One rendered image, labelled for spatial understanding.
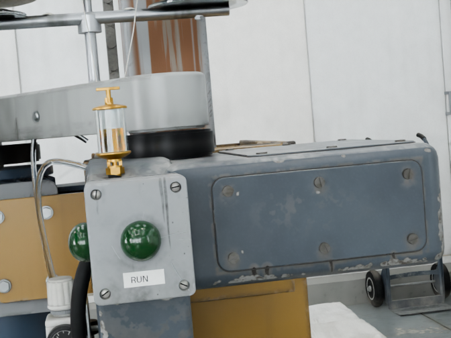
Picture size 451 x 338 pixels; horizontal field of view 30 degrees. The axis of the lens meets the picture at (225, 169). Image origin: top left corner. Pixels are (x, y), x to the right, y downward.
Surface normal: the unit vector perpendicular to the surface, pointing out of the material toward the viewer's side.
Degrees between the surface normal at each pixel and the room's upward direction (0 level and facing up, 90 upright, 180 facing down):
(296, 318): 90
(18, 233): 90
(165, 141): 90
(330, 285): 90
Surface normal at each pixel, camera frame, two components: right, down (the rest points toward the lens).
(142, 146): -0.46, 0.08
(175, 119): 0.25, 0.03
